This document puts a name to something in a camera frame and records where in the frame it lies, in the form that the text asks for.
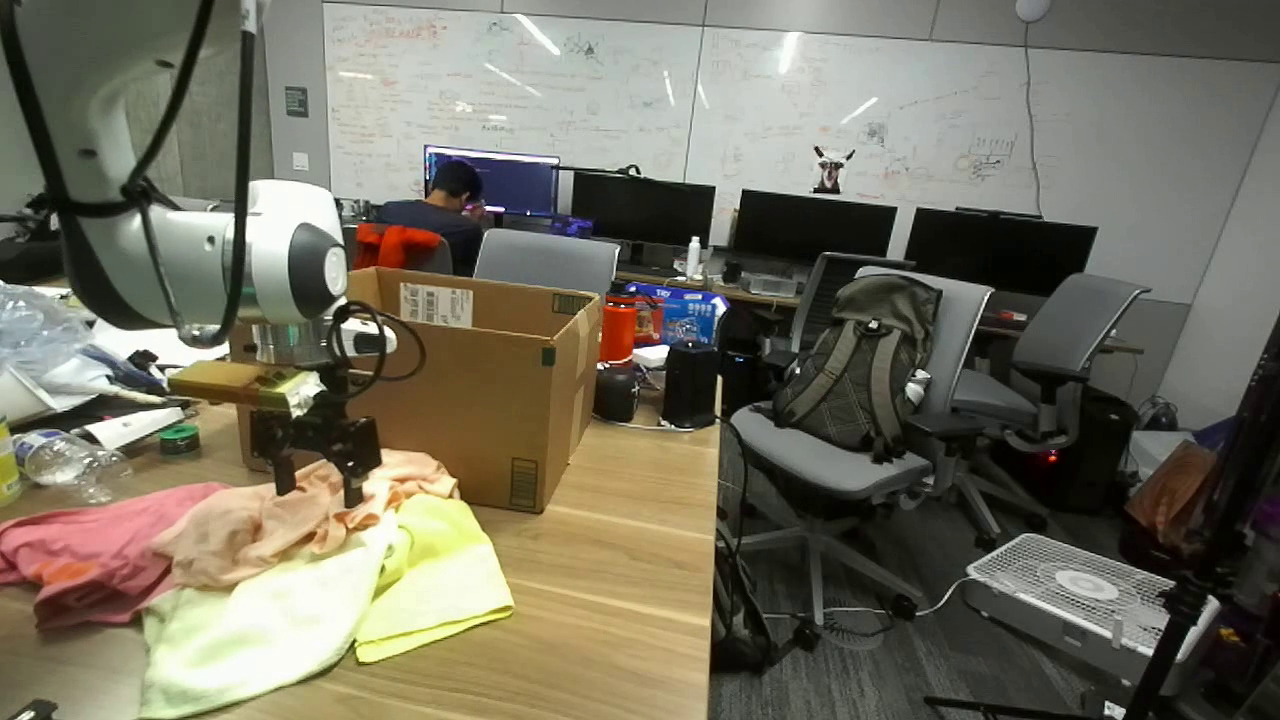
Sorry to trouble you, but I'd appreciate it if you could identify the black computer monitor left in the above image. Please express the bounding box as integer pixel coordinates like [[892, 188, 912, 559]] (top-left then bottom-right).
[[572, 172, 714, 244]]

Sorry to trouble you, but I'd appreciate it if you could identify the olive grey backpack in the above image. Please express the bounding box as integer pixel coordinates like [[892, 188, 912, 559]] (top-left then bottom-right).
[[768, 270, 938, 462]]

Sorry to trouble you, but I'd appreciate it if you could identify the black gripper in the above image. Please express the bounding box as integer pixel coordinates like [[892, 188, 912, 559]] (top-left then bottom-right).
[[247, 363, 379, 508]]

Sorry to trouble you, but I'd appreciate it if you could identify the black computer monitor middle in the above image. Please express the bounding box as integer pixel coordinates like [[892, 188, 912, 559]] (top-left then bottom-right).
[[727, 188, 897, 262]]

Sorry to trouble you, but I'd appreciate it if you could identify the peach shirt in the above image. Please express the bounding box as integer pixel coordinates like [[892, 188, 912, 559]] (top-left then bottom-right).
[[151, 446, 461, 588]]

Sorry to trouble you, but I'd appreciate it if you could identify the white flat device on floor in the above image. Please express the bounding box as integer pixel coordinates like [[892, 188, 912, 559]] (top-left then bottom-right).
[[962, 532, 1173, 690]]

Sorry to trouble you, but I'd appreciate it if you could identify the grey office chair with backpack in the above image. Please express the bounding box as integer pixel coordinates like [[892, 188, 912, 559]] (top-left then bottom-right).
[[727, 262, 992, 631]]

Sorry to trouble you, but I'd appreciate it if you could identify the clear plastic water bottle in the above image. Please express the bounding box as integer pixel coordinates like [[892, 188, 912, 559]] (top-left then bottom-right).
[[10, 428, 130, 504]]

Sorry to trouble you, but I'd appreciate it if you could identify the pink shirt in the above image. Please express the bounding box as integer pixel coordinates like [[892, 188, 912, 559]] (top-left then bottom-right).
[[0, 482, 216, 631]]

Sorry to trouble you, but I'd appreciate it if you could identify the black computer monitor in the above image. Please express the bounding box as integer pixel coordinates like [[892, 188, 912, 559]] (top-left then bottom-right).
[[572, 172, 714, 244], [909, 208, 1095, 296], [727, 188, 897, 262]]

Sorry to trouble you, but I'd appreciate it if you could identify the grey chair behind box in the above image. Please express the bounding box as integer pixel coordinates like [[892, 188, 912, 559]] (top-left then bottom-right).
[[476, 228, 618, 296]]

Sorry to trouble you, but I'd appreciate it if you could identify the light green towel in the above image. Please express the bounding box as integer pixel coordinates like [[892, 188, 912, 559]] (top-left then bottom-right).
[[138, 524, 390, 720]]

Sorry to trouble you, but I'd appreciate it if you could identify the black computer monitor right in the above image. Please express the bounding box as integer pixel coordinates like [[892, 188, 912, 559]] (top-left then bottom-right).
[[909, 208, 1095, 296]]

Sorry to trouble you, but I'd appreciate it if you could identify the yellow towel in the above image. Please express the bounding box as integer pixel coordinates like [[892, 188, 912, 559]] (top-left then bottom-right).
[[355, 497, 516, 663]]

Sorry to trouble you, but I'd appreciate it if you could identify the cardboard box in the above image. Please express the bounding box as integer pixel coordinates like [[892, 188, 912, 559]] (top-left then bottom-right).
[[236, 262, 607, 517]]

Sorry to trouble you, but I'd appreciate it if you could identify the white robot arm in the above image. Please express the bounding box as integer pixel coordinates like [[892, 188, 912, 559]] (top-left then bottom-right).
[[0, 0, 379, 508]]

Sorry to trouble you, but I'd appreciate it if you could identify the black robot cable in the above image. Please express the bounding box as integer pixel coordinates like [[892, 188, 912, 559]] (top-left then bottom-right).
[[0, 0, 260, 352]]

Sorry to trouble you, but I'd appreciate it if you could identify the black tripod stand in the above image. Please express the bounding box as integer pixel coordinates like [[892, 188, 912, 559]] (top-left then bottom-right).
[[915, 310, 1280, 720]]

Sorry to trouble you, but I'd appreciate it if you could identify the seated person dark shirt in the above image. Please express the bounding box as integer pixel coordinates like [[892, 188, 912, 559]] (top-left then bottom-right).
[[373, 159, 483, 274]]

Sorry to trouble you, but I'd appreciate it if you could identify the grey office chair right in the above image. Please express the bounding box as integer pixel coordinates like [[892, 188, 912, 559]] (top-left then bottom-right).
[[950, 270, 1145, 549]]

